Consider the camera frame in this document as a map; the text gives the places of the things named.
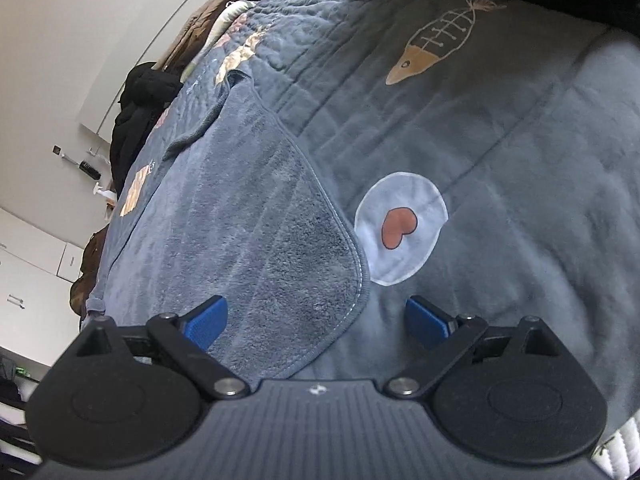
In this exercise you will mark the blue-grey printed quilt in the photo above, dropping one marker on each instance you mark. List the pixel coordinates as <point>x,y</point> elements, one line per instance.
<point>500,160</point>

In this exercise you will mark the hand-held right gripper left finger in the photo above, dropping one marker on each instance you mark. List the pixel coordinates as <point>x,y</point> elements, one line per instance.
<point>207,321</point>

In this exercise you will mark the white spray bottle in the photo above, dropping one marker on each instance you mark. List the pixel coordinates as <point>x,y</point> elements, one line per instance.
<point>104,195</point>

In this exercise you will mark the black hairbrush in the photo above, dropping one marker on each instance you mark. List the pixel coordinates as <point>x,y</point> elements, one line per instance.
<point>87,167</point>

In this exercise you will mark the brown fuzzy blanket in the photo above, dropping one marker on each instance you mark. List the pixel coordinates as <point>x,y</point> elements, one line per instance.
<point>89,270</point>

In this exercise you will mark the white quilted mattress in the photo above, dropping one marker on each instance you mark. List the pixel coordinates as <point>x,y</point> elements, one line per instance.
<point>622,447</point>

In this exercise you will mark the grey fleece garment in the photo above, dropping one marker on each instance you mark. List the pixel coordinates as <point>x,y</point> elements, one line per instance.
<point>260,240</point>

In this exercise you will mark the white headboard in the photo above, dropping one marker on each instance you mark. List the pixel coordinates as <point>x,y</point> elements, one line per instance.
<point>165,10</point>

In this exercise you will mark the black jacket pile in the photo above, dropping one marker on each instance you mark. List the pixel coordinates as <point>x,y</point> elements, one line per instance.
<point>140,110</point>

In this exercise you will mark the white pillow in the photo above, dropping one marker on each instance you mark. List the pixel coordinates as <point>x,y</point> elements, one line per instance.
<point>220,27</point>

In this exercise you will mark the brown folded blankets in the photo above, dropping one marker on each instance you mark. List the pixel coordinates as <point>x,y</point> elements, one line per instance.
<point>195,30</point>

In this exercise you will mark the white wardrobe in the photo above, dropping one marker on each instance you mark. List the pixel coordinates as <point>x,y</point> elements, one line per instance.
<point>30,280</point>

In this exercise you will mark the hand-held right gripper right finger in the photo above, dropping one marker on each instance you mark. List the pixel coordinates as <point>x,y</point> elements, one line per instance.
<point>425,321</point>

